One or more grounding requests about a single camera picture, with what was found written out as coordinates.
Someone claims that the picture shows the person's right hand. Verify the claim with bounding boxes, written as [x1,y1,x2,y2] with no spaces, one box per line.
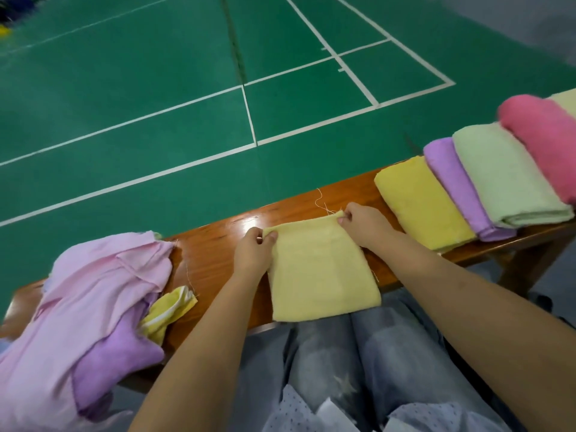
[337,202,397,253]

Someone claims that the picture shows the person's left hand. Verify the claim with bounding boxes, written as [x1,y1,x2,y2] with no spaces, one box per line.
[233,226,278,284]

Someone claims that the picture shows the pale yellow towel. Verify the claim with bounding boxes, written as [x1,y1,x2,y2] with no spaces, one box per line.
[263,209,383,323]
[374,155,478,253]
[549,88,576,121]

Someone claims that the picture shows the purple towel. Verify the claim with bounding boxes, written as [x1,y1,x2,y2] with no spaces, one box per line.
[72,296,166,419]
[423,136,518,243]

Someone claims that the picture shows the yellow white striped cloth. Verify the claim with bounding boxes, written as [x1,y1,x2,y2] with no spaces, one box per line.
[139,285,199,346]

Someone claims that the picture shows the light green striped towel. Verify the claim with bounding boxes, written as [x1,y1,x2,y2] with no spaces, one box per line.
[452,122,574,229]

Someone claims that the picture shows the light pink towel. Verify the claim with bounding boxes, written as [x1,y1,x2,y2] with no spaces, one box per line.
[0,231,176,432]

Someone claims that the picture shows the hot pink towel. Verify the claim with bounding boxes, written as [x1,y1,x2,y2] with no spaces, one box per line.
[497,94,576,205]

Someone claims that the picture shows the person's right forearm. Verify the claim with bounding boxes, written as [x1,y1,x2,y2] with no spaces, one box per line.
[373,231,576,432]

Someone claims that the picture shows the person's left forearm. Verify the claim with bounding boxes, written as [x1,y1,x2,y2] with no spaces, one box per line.
[128,269,271,432]

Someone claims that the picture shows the person's grey trousers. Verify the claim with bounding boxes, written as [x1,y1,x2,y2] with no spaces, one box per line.
[229,292,514,432]

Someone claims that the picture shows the brown wooden bench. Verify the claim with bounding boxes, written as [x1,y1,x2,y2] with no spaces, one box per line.
[0,161,576,392]

